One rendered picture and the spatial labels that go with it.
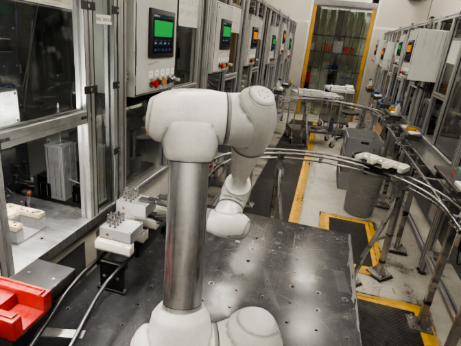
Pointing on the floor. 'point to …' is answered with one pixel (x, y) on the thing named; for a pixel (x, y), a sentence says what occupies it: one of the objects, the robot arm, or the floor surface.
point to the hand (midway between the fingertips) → (147, 206)
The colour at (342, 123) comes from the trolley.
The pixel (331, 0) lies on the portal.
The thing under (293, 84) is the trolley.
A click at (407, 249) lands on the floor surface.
